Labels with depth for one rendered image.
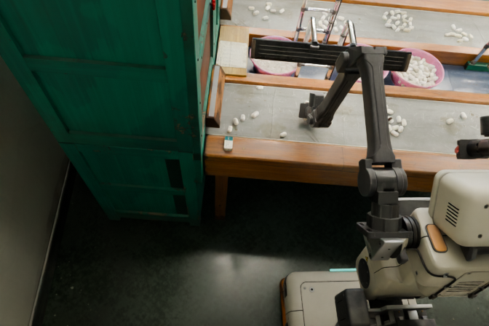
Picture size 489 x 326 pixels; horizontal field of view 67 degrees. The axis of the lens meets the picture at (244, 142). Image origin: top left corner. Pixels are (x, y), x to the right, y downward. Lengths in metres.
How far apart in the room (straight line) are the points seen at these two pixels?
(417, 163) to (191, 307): 1.31
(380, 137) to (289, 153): 0.61
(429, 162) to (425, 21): 0.97
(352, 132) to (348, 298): 0.71
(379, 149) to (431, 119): 0.94
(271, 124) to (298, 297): 0.81
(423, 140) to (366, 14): 0.85
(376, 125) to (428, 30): 1.42
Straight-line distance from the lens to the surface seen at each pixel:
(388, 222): 1.01
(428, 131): 1.90
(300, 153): 1.58
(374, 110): 1.06
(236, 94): 1.76
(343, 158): 1.62
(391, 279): 1.34
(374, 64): 1.10
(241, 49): 1.90
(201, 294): 2.13
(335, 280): 1.94
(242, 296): 2.13
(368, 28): 2.26
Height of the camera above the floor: 2.09
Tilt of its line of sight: 58 degrees down
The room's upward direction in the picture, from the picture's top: 8 degrees clockwise
